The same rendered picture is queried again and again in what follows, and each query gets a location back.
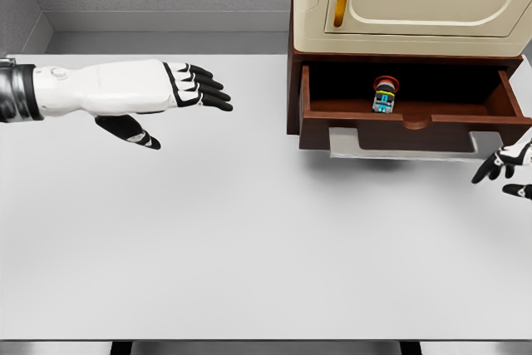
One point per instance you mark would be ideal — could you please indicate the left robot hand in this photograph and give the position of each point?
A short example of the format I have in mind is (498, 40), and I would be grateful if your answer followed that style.
(133, 87)

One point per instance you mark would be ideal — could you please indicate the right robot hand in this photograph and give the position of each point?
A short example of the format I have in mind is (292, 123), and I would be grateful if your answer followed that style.
(509, 159)

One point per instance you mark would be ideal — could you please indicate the red push button switch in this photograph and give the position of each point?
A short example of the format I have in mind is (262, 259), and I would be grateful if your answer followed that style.
(384, 95)

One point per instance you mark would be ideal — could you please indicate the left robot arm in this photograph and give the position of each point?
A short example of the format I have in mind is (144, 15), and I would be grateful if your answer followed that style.
(45, 91)

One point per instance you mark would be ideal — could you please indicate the brown wooden drawer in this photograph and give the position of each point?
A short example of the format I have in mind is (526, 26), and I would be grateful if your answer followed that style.
(409, 124)

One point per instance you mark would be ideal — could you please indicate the cream cabinet with brown base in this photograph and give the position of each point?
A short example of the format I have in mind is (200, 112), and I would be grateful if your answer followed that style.
(399, 45)

